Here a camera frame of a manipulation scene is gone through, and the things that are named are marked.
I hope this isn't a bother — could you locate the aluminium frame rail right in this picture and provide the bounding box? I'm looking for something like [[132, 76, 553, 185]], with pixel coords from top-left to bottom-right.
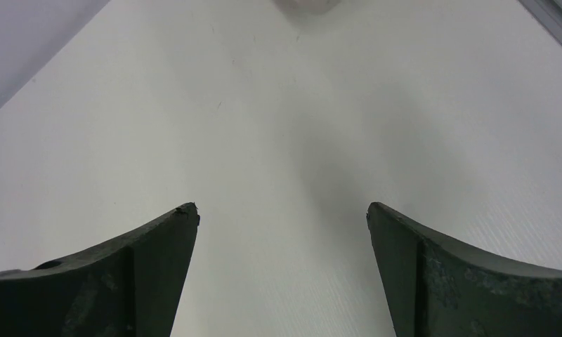
[[518, 0, 562, 46]]

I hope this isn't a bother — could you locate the white plastic laundry basket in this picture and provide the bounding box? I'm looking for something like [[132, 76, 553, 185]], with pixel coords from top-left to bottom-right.
[[273, 0, 341, 15]]

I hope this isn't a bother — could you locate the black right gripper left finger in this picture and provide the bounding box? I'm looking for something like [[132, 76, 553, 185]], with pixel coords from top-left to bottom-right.
[[0, 203, 200, 336]]

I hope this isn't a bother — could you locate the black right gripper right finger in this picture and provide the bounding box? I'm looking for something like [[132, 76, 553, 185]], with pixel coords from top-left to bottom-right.
[[367, 202, 562, 336]]

